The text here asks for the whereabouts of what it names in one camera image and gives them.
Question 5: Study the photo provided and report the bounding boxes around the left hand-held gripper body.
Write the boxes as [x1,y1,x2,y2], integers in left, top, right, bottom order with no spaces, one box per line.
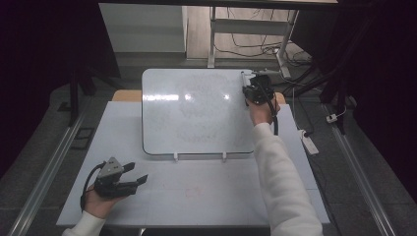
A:
[92,156,139,199]

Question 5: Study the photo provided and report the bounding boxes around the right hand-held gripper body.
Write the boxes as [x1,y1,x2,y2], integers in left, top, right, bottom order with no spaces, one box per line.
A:
[247,68,280,106]

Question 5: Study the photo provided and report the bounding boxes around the white dry-erase whiteboard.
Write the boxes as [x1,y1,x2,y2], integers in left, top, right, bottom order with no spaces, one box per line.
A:
[141,68,258,156]

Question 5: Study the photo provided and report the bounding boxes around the person's right hand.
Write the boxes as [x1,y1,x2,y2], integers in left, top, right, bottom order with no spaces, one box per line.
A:
[246,95,281,128]

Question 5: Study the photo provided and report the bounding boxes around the person's left hand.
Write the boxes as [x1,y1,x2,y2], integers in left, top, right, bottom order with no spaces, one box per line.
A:
[83,183,128,220]

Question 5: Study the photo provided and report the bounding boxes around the white table mat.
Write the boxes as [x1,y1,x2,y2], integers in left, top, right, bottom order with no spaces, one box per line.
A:
[56,100,330,228]

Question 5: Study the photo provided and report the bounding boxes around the black metal stand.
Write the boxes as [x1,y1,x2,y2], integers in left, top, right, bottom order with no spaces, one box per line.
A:
[66,63,114,128]
[271,62,353,136]

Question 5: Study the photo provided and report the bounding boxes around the white power strip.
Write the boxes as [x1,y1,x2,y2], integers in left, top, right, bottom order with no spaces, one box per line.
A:
[297,129,320,156]

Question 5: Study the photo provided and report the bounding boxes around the white cabinet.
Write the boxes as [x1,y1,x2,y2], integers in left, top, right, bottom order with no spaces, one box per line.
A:
[98,3,189,54]

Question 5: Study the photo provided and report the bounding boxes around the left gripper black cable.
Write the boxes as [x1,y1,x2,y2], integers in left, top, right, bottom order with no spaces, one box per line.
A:
[80,162,106,212]

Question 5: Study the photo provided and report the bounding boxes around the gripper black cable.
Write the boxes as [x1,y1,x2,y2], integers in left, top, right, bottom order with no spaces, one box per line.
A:
[80,162,106,212]
[260,80,279,137]

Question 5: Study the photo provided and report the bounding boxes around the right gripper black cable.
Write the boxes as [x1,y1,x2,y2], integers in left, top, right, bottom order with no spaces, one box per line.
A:
[260,80,279,137]

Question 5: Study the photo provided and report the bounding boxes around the black floor cables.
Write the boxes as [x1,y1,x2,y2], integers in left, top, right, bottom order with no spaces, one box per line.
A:
[214,7,313,68]

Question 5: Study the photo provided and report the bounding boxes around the black rectangular floor frame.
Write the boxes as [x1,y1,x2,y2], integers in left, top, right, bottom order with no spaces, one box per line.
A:
[70,127,96,151]

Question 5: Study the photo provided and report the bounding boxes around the white metal desk frame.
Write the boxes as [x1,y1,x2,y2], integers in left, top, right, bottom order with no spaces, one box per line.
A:
[207,6,301,80]

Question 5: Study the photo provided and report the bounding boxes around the aluminium rail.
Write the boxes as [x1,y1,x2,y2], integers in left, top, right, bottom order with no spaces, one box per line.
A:
[7,107,91,236]
[323,103,398,236]

